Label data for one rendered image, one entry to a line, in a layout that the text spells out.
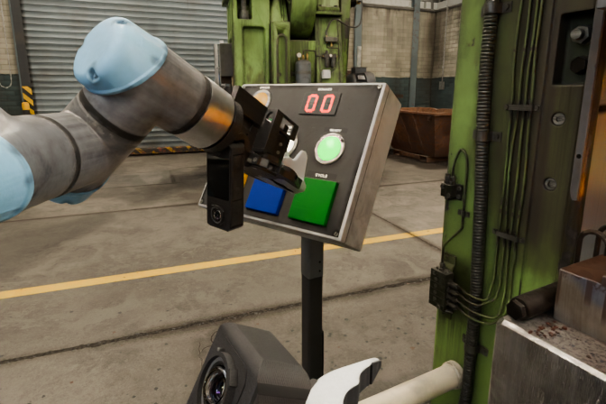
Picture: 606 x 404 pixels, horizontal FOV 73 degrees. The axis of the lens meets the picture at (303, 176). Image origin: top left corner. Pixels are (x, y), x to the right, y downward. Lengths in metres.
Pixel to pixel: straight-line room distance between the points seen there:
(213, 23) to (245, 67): 3.23
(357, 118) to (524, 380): 0.43
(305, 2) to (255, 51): 0.83
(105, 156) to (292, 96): 0.45
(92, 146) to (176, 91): 0.09
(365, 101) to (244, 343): 0.58
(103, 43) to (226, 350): 0.31
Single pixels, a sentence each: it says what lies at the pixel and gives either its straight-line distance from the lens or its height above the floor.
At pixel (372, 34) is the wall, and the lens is 9.54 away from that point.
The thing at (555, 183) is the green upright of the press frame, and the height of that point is 1.05.
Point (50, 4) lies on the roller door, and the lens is 8.34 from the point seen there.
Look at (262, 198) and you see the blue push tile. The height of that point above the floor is 1.00.
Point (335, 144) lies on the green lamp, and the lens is 0.70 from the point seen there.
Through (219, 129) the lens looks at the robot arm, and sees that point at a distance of 0.47.
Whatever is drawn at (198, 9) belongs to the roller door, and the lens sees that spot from 8.32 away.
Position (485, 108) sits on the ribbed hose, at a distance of 0.77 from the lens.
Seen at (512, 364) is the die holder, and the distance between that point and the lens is 0.59.
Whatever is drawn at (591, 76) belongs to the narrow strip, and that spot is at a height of 1.21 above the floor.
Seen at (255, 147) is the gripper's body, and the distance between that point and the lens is 0.53.
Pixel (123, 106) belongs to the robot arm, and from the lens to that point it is 0.43.
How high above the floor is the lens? 1.19
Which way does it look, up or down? 12 degrees down
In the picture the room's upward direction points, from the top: straight up
